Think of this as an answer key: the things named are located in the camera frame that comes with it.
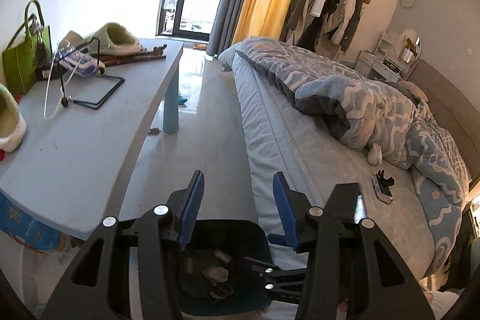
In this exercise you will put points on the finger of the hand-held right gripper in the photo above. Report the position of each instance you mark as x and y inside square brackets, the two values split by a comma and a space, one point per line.
[345, 200]
[270, 277]

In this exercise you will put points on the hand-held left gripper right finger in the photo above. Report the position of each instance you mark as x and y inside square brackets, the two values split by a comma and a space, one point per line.
[285, 215]

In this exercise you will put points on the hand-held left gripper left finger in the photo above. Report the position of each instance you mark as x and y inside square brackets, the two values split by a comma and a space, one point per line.
[191, 207]

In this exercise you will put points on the dark blue waste bin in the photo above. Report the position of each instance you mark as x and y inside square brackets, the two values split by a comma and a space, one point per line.
[247, 230]

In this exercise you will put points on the cardboard tape roll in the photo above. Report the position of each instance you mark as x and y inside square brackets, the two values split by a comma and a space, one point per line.
[222, 292]

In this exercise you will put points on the large white tissue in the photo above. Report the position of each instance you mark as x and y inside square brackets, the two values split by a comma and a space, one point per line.
[215, 273]

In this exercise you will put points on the black torn packaging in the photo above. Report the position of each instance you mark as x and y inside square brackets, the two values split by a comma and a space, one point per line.
[384, 179]

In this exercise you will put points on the small white crumpled tissue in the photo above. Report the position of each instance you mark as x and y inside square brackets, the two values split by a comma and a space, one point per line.
[375, 155]

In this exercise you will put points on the grey bed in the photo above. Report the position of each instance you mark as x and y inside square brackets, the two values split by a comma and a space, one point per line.
[397, 226]

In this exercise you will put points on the blue patterned fleece blanket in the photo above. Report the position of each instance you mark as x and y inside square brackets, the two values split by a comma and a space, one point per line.
[356, 106]

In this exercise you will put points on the teal sock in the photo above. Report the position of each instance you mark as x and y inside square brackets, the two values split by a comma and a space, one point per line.
[182, 99]

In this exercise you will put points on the blue grey low table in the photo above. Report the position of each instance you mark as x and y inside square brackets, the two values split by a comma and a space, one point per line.
[93, 155]

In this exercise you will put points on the dark cloth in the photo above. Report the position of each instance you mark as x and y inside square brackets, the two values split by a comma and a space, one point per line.
[461, 260]

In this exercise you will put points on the beige pillow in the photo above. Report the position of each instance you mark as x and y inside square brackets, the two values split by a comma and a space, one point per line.
[412, 87]

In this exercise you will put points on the white dressing table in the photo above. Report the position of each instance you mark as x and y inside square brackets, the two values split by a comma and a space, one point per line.
[369, 61]

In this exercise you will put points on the white desktop shelf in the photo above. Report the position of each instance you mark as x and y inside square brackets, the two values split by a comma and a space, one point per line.
[386, 42]

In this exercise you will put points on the round mirror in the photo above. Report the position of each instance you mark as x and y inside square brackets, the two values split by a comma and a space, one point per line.
[403, 42]

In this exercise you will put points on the blue printed carton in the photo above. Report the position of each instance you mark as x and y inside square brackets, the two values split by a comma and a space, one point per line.
[18, 222]

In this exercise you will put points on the white jacket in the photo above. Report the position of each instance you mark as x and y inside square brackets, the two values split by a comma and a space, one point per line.
[342, 24]

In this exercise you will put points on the grey vest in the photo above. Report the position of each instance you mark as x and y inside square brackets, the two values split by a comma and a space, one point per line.
[354, 24]

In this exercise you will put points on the green fluffy slipper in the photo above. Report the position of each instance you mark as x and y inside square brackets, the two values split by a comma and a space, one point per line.
[120, 40]
[7, 117]

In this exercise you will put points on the blue white packet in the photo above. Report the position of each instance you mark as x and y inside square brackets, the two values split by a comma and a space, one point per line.
[80, 61]

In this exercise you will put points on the grey beige coat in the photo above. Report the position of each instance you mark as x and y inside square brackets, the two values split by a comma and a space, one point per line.
[302, 5]

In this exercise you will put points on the green tote bag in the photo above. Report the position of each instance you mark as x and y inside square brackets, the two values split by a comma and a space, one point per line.
[18, 69]

